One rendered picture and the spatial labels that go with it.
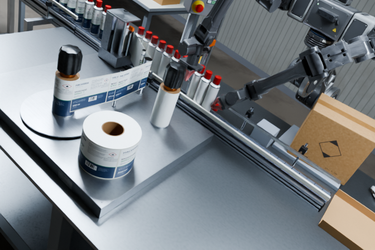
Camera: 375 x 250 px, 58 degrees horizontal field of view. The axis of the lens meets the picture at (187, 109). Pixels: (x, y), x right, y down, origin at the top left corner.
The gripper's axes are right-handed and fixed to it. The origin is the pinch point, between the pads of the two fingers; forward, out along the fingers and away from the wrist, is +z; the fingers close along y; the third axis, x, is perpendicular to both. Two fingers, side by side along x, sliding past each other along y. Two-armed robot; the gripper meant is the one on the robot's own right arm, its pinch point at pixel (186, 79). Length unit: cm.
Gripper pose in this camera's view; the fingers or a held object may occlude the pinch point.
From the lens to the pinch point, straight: 163.9
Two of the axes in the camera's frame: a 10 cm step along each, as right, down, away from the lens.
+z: -2.9, 8.0, 5.3
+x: 5.9, -2.9, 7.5
